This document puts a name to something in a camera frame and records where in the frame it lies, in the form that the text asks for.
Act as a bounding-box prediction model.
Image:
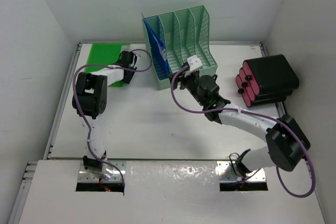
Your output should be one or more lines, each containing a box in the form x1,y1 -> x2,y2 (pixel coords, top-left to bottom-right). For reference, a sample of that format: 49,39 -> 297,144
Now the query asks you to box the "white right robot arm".
170,66 -> 311,177

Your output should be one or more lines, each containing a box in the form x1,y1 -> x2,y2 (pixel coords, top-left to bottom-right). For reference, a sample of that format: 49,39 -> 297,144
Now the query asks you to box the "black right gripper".
168,65 -> 206,106

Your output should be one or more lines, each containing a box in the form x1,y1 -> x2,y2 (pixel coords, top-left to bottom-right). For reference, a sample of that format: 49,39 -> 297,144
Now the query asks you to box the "black drawer box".
251,55 -> 299,107

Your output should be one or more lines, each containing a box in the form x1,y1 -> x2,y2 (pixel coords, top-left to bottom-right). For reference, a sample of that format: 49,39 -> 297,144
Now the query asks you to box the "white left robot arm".
72,50 -> 137,175

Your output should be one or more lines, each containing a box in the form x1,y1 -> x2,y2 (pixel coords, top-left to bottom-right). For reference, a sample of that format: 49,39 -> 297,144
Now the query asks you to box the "aluminium frame rail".
7,42 -> 83,223

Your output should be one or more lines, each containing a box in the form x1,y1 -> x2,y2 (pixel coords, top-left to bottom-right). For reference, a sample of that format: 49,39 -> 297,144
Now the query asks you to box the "blue plastic folder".
142,15 -> 171,79

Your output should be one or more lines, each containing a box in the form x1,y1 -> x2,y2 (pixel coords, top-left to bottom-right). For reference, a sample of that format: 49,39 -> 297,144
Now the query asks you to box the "green mesh file organizer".
153,5 -> 217,90

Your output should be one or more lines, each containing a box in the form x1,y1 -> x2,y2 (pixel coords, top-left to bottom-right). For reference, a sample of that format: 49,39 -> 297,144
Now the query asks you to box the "pink drawer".
236,58 -> 261,107

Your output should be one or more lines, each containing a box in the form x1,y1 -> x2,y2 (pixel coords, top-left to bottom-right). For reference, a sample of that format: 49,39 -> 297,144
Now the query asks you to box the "white front cover board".
20,160 -> 324,223

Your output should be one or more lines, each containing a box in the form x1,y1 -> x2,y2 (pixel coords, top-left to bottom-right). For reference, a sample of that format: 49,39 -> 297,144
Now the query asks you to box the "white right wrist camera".
184,55 -> 203,77

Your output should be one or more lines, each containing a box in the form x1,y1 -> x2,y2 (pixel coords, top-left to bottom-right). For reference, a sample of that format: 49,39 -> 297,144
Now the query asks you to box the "green plastic folder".
88,44 -> 131,88

